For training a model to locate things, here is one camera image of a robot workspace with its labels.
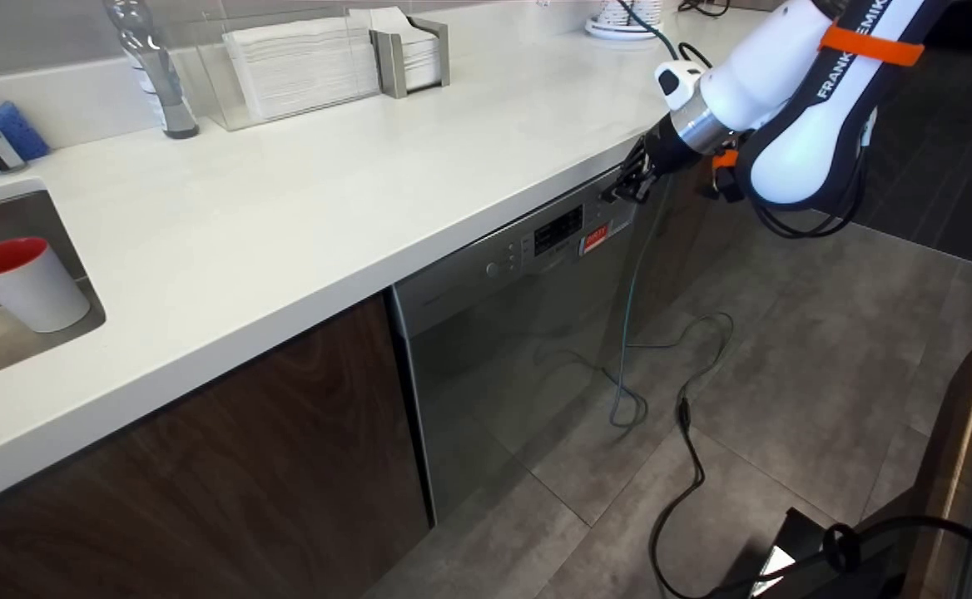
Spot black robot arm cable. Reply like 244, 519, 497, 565
750, 164, 871, 244

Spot red dishwasher sticker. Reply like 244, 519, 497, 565
576, 222, 614, 255

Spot orange velcro strap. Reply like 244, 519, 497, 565
817, 22, 930, 69

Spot white cup red inside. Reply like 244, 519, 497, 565
0, 233, 93, 335

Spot white napkins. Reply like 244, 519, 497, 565
347, 4, 446, 94

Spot clear acrylic towel tray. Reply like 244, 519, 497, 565
173, 35, 391, 136

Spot black floor cable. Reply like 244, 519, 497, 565
645, 391, 714, 599

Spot black cart foot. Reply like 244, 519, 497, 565
730, 502, 925, 599

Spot black cable with knot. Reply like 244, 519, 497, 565
714, 510, 972, 599

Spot white paper towel stack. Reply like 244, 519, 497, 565
218, 14, 387, 122

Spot blue cable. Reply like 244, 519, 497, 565
600, 0, 738, 438

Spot chrome kitchen faucet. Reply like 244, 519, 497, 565
98, 0, 203, 144

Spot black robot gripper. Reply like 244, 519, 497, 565
601, 117, 698, 206

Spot blue sponge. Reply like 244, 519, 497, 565
0, 100, 55, 181

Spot white round device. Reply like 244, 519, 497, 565
581, 0, 669, 44

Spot thin black counter cable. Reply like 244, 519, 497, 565
649, 9, 714, 69

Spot stainless steel dishwasher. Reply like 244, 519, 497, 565
388, 147, 669, 532

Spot grey napkin holder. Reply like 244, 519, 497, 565
366, 14, 452, 103

